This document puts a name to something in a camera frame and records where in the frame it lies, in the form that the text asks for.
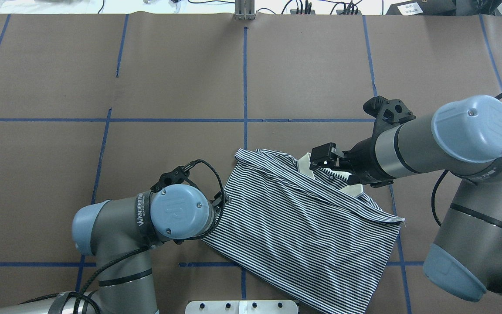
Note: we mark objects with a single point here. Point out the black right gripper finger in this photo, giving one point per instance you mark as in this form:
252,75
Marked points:
328,156

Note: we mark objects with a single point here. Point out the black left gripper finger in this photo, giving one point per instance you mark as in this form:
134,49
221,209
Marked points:
222,200

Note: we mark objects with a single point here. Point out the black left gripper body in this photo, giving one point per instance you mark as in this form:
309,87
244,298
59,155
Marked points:
220,202

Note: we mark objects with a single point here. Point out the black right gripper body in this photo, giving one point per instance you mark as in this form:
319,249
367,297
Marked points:
363,160

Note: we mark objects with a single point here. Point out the navy white striped polo shirt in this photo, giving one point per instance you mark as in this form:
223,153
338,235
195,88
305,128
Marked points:
304,235

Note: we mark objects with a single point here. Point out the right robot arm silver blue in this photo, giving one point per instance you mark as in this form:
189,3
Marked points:
462,137

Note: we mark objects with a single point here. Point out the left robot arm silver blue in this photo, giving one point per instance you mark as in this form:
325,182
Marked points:
121,234

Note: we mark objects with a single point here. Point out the black power strip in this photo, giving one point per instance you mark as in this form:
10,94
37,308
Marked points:
301,7

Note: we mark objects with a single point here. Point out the black box with label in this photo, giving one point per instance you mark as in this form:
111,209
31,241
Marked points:
422,7

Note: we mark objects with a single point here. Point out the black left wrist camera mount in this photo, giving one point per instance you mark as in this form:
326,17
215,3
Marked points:
179,175

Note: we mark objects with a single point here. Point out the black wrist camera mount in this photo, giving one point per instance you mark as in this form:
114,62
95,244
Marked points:
179,175
388,113

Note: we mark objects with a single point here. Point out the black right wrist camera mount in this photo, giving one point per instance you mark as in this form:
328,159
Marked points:
388,113

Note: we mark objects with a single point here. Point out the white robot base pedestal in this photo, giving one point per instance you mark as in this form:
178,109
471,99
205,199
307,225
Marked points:
242,307

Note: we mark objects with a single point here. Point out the aluminium frame post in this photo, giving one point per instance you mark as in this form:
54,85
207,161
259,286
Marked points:
244,10

